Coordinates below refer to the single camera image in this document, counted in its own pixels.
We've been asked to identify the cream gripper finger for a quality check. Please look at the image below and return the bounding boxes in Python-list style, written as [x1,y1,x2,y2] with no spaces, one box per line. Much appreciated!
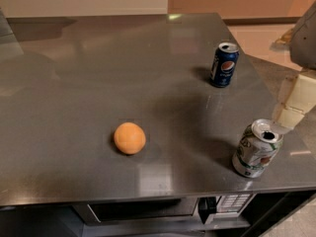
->
[272,76,297,119]
[276,70,316,129]

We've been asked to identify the green white 7up can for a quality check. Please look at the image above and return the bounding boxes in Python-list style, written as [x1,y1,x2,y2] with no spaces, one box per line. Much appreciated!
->
[232,118,283,178]

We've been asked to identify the blue Pepsi can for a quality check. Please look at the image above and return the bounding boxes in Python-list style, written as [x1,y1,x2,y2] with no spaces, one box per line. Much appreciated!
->
[210,42,239,88]

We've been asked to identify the silver microwave oven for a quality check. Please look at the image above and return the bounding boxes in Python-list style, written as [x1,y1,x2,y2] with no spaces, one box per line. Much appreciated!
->
[73,194,255,225]

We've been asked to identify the orange fruit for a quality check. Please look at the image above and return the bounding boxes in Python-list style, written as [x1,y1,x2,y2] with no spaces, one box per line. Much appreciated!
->
[114,122,146,155]

